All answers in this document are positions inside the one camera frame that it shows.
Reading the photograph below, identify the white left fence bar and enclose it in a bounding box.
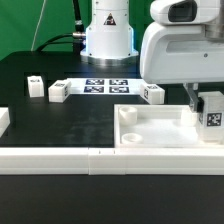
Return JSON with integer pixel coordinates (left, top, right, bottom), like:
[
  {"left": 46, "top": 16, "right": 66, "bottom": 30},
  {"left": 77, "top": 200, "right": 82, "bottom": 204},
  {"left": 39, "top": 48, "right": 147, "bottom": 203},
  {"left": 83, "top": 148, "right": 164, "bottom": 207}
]
[{"left": 0, "top": 107, "right": 10, "bottom": 137}]

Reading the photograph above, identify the white thin cable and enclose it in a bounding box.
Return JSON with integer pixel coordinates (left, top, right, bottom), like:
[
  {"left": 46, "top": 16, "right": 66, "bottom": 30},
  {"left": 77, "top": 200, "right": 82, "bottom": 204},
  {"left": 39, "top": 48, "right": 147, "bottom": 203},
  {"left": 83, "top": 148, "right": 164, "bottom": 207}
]
[{"left": 30, "top": 0, "right": 48, "bottom": 52}]

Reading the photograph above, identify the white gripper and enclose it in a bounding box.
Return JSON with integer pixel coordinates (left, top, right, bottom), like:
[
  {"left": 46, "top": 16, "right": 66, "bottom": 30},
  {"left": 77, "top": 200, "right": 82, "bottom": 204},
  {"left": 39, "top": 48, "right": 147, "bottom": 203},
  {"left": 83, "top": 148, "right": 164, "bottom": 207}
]
[{"left": 140, "top": 22, "right": 224, "bottom": 112}]

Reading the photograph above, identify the white square tabletop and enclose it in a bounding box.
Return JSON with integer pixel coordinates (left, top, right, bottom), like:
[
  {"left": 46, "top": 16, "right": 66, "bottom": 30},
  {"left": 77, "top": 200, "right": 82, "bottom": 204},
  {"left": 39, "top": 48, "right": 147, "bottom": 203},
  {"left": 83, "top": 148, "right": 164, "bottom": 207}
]
[{"left": 114, "top": 104, "right": 224, "bottom": 148}]

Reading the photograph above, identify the white front fence bar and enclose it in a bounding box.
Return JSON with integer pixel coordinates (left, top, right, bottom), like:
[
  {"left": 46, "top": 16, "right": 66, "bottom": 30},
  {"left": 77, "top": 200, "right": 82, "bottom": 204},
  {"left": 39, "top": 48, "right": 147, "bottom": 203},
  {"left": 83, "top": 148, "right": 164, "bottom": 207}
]
[{"left": 0, "top": 147, "right": 224, "bottom": 175}]

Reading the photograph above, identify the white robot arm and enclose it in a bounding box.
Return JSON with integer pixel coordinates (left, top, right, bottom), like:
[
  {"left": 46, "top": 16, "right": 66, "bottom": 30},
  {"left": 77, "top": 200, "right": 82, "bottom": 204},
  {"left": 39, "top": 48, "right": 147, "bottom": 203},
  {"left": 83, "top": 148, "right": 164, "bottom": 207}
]
[{"left": 81, "top": 0, "right": 224, "bottom": 111}]

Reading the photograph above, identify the AprilTag marker sheet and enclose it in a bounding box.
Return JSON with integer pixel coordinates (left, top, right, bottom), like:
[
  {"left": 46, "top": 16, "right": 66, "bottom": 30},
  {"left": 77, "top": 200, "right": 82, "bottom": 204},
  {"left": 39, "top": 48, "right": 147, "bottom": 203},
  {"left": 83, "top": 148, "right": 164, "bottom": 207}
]
[{"left": 69, "top": 78, "right": 143, "bottom": 95}]

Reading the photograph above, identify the black cable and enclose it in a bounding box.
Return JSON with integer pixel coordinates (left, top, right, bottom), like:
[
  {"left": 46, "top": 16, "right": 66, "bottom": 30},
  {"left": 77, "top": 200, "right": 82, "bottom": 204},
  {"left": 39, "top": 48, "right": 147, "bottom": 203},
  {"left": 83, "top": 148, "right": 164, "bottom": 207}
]
[{"left": 35, "top": 0, "right": 88, "bottom": 53}]

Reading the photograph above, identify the white fence bar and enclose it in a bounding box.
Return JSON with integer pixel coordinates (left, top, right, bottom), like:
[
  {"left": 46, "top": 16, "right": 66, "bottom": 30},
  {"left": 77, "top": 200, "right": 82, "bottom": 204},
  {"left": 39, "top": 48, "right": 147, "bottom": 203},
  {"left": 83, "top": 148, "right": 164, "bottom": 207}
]
[
  {"left": 0, "top": 147, "right": 224, "bottom": 175},
  {"left": 0, "top": 107, "right": 10, "bottom": 137}
]

